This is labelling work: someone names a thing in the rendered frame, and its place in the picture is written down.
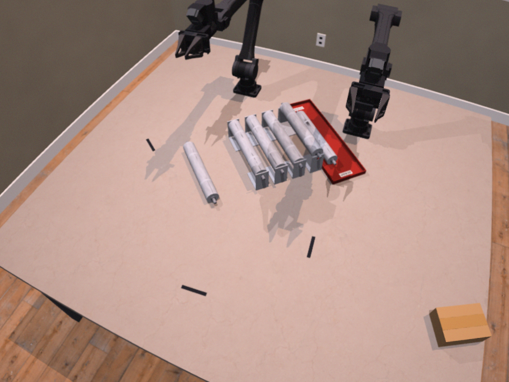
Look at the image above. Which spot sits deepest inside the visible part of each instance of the red scrap tray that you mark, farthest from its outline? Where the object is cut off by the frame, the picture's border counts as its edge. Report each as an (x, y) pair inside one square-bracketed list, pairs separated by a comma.
[(347, 163)]

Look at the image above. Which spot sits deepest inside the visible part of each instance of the brown cardboard box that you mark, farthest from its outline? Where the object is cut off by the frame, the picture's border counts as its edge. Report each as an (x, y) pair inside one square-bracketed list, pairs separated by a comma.
[(462, 324)]

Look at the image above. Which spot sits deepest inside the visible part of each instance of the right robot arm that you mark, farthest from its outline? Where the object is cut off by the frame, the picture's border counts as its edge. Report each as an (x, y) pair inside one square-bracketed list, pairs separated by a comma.
[(201, 15)]

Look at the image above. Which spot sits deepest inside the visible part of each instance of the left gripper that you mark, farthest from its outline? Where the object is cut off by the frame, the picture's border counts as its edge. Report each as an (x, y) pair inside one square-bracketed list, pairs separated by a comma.
[(366, 97)]

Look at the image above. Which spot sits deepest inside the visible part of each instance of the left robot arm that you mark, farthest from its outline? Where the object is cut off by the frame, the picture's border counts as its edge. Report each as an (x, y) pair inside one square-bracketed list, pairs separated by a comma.
[(373, 66)]

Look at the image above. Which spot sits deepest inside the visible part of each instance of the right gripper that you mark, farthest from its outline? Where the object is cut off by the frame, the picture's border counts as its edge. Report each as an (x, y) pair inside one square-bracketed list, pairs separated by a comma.
[(192, 43)]

